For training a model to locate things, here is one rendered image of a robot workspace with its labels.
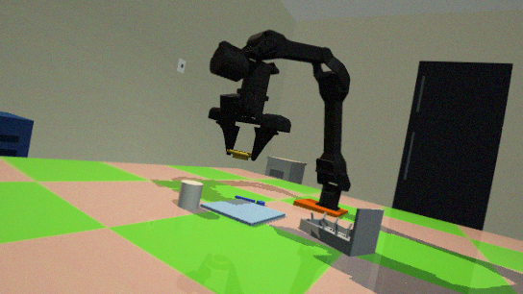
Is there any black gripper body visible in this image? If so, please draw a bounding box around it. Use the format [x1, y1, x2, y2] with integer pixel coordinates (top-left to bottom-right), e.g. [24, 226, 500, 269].
[208, 85, 291, 133]

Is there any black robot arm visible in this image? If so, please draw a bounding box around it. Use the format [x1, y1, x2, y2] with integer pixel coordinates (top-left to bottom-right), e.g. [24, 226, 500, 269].
[210, 30, 351, 210]

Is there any olive-yellow round plate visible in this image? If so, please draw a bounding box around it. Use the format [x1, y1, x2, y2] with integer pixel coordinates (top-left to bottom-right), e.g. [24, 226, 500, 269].
[227, 149, 252, 160]

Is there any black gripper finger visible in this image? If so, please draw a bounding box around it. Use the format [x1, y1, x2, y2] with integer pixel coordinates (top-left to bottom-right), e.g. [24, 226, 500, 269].
[251, 127, 279, 161]
[215, 121, 240, 156]

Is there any grey cylinder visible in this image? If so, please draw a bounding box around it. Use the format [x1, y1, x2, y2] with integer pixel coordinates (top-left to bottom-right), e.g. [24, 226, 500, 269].
[177, 180, 203, 210]

